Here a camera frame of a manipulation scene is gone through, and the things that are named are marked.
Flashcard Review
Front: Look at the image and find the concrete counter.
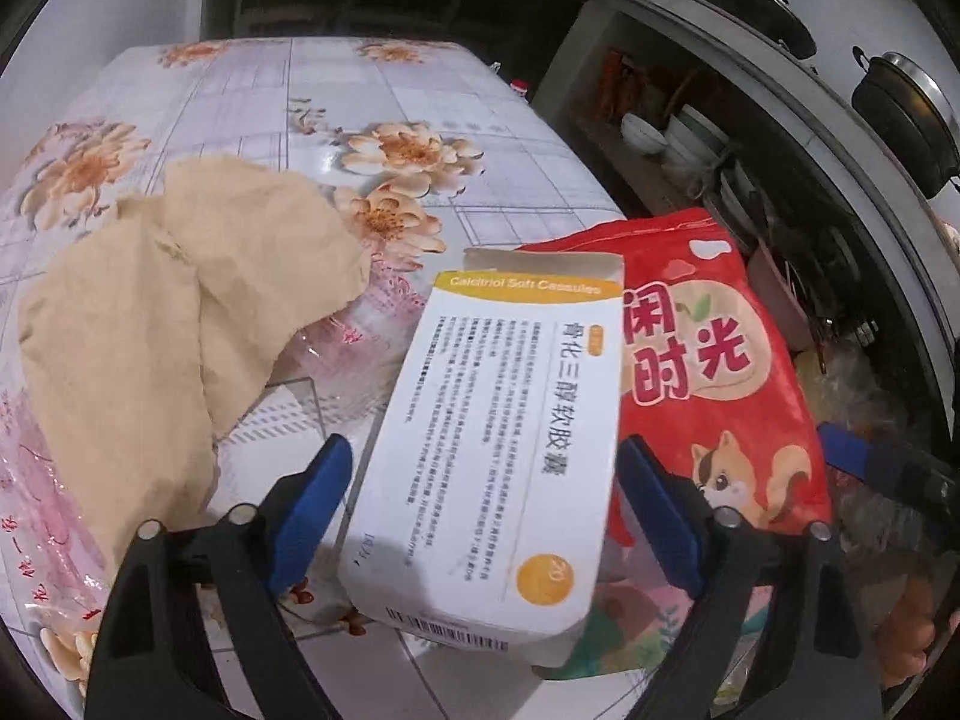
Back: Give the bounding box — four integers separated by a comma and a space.
480, 0, 960, 421

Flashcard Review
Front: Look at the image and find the beige cloth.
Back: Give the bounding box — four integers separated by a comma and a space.
16, 154, 372, 578

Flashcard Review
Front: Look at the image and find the floral tablecloth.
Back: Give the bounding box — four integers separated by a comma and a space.
0, 37, 751, 720

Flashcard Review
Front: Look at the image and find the pink basin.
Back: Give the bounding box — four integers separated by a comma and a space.
746, 240, 818, 350

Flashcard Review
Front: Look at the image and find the stack of bowls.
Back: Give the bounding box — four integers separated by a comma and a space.
664, 103, 732, 173

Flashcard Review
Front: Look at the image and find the yellowish plastic bag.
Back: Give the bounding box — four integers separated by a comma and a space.
795, 345, 901, 436

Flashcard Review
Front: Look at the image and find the red snack bag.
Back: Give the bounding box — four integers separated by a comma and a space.
514, 208, 833, 687

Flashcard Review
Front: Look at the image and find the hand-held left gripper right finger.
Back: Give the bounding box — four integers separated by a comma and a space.
615, 435, 886, 720

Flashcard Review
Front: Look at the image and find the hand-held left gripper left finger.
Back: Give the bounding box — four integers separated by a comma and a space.
84, 433, 355, 720

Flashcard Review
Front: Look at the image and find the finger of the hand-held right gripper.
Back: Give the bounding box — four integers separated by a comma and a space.
817, 420, 960, 520

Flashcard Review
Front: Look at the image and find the clear red-printed plastic bag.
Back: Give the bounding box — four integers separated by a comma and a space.
0, 270, 410, 623

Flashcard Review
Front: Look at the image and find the white and yellow medicine box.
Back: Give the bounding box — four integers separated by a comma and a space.
336, 246, 627, 668

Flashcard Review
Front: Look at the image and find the black wok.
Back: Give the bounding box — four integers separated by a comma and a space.
720, 0, 818, 61

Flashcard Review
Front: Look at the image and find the person's right hand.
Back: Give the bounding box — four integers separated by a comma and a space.
874, 577, 938, 691

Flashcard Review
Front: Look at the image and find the black pot with lid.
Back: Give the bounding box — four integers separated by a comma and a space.
851, 49, 960, 200

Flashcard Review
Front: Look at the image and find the white bowl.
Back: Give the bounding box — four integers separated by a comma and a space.
621, 112, 668, 156

